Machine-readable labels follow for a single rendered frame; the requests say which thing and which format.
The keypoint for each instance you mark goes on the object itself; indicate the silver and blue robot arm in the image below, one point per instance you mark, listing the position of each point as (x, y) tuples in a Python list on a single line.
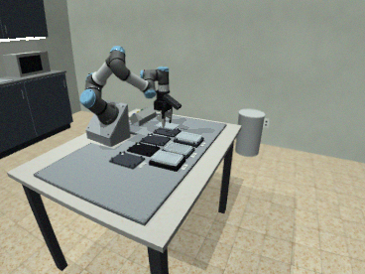
[(115, 63)]

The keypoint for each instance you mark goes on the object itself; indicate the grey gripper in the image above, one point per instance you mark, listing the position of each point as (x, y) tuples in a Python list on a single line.
[(159, 104)]

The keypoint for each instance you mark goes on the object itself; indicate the white control panel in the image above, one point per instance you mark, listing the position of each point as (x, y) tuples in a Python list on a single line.
[(143, 116)]

